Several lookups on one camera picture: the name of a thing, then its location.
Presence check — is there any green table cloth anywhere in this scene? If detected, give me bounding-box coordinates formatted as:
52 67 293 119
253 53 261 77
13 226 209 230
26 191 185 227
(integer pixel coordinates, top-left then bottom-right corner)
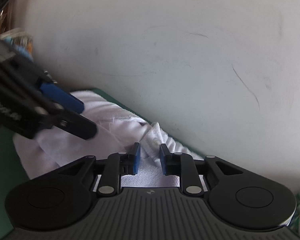
0 87 205 233

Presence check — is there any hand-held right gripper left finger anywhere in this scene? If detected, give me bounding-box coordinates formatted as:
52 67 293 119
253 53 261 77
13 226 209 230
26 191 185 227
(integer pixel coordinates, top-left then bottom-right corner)
57 142 142 197

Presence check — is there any white shirt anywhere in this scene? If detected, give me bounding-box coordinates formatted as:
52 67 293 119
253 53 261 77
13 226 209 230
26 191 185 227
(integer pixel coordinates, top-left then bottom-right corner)
13 90 208 188

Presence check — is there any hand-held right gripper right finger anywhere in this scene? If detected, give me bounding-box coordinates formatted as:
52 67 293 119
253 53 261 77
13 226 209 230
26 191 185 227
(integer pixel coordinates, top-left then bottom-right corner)
159 144 243 197

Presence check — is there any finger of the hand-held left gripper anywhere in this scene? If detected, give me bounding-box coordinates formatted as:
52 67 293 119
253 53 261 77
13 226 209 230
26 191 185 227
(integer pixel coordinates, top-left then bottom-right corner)
46 110 98 140
39 77 85 113

